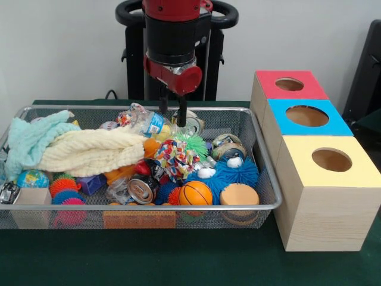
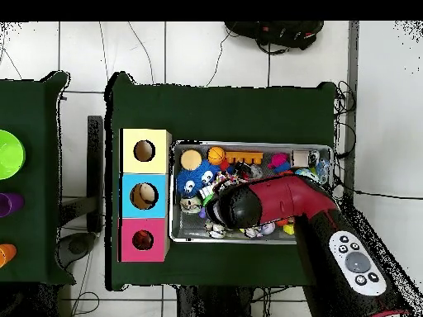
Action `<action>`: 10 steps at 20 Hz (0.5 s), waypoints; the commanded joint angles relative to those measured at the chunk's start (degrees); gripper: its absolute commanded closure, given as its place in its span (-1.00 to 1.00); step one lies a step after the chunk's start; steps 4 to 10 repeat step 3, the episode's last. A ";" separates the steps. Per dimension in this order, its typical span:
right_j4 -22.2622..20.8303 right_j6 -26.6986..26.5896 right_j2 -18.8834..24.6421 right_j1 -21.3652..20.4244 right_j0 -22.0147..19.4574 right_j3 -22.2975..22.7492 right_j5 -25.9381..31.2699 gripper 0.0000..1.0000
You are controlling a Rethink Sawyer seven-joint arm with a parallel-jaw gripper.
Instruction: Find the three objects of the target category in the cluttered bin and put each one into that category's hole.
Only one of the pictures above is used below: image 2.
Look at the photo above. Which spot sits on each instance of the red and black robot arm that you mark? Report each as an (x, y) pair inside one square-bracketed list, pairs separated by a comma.
[(290, 201)]

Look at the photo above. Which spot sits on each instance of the shallow clear mesh bin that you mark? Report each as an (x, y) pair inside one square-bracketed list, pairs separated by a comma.
[(191, 231)]

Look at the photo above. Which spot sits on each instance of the wooden box with three holes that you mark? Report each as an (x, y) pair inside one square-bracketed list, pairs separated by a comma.
[(129, 165)]

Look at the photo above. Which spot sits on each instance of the blue fuzzy monster toy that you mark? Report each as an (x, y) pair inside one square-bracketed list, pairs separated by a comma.
[(195, 178)]

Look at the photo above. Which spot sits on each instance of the orange toy basketball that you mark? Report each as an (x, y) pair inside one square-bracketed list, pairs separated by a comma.
[(216, 155)]

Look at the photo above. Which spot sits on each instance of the tan round foam disc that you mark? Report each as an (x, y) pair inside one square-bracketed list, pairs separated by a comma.
[(191, 159)]

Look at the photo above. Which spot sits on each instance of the orange plastic building block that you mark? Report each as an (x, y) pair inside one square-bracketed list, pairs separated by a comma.
[(244, 157)]

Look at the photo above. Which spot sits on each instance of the crushed drink can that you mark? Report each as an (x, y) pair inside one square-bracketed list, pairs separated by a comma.
[(215, 229)]

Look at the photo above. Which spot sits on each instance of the dark green table cloth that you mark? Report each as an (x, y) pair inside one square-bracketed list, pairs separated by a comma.
[(33, 214), (214, 115)]

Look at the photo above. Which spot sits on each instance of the small globe ball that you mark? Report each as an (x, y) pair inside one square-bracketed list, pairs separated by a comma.
[(305, 173)]

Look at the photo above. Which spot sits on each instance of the purple cup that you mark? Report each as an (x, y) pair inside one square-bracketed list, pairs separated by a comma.
[(11, 204)]

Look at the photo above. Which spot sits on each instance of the lime green bowl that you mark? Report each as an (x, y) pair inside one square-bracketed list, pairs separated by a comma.
[(10, 155)]

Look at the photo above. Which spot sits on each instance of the orange cup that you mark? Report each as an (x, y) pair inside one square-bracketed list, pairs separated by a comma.
[(6, 254)]

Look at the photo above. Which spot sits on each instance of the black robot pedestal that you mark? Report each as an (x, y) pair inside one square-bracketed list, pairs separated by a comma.
[(211, 303)]

